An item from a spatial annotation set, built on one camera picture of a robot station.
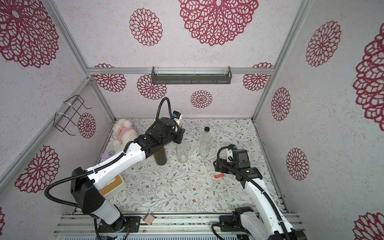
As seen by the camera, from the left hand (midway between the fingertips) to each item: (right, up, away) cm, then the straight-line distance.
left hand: (182, 130), depth 78 cm
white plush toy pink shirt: (-41, -2, +22) cm, 46 cm away
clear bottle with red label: (+15, -9, +30) cm, 35 cm away
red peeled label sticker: (+22, -27, +12) cm, 37 cm away
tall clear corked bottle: (-1, -13, +22) cm, 25 cm away
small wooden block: (-16, -44, -5) cm, 47 cm away
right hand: (+20, -17, +3) cm, 27 cm away
